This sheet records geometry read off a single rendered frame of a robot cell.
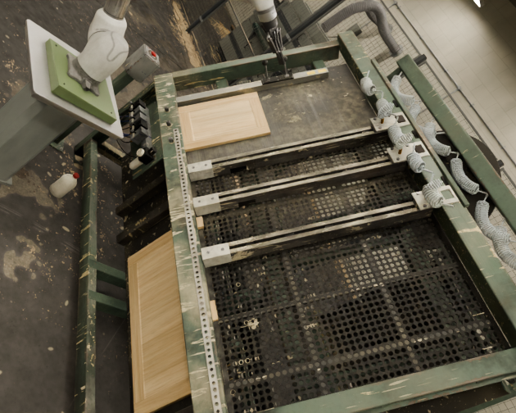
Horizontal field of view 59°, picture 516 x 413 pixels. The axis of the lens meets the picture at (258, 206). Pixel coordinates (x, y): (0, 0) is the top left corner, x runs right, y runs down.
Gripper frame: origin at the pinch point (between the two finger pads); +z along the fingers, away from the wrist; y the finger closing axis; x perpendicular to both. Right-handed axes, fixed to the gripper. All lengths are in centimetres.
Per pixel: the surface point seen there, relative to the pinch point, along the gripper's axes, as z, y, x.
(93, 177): 39, -62, 121
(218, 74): 15, 21, 63
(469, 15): 223, 602, 25
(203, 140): 28, -36, 41
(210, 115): 24, -16, 48
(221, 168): 33, -53, 20
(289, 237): 50, -78, -28
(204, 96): 17, -5, 57
